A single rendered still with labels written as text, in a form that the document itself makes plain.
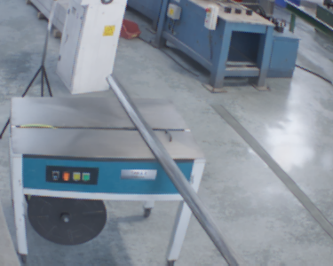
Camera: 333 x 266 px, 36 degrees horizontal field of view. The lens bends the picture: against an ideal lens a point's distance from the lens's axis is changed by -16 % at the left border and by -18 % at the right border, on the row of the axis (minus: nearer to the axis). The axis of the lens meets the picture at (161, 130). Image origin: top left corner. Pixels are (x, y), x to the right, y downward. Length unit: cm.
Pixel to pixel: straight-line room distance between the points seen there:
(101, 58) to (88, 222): 206
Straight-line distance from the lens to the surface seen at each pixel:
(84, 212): 288
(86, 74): 470
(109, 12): 455
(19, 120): 273
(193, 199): 230
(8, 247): 182
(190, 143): 274
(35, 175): 253
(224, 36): 505
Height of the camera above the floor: 202
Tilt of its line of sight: 28 degrees down
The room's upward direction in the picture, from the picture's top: 11 degrees clockwise
